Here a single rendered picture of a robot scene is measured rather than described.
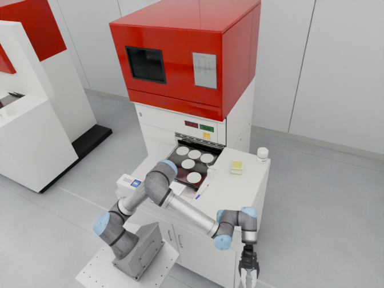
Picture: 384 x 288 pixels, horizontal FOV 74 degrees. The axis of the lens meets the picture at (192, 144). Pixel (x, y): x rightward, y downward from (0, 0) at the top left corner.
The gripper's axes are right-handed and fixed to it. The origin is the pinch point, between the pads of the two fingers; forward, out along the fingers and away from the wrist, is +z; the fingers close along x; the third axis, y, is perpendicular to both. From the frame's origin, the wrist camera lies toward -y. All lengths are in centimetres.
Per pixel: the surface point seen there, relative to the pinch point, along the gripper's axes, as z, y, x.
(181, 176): -53, 47, 49
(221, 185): -47, 37, 18
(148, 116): -103, 60, 84
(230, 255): -3.1, 43.5, 12.5
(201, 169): -58, 53, 35
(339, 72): -170, 141, -87
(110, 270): 4, 10, 77
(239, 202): -36.6, 30.3, 6.3
